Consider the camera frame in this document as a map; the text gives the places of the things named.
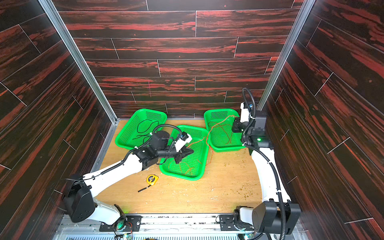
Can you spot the right green plastic basket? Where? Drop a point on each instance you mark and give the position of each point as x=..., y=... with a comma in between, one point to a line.
x=219, y=124

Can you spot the yellow tape measure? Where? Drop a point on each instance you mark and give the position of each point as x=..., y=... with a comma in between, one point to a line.
x=150, y=180

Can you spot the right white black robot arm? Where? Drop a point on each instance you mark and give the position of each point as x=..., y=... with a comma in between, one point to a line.
x=277, y=214

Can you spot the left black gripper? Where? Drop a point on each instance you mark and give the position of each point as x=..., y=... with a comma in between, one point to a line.
x=178, y=153

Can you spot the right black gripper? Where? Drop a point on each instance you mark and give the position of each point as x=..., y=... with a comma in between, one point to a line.
x=237, y=126

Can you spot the left green plastic basket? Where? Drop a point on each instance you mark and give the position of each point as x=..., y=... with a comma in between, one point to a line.
x=137, y=130

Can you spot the middle green plastic basket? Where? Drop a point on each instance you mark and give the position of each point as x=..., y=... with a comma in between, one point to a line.
x=192, y=167

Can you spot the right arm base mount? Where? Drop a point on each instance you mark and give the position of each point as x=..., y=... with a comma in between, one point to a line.
x=228, y=222

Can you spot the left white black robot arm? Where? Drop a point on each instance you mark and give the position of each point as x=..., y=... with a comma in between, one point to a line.
x=79, y=196

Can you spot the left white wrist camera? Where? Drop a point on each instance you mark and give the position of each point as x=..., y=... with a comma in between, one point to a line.
x=182, y=141

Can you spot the green plastic basket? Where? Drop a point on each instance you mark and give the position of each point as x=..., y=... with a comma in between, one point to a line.
x=137, y=130
x=192, y=167
x=219, y=124

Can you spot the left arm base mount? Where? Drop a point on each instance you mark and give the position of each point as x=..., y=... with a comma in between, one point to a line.
x=131, y=223

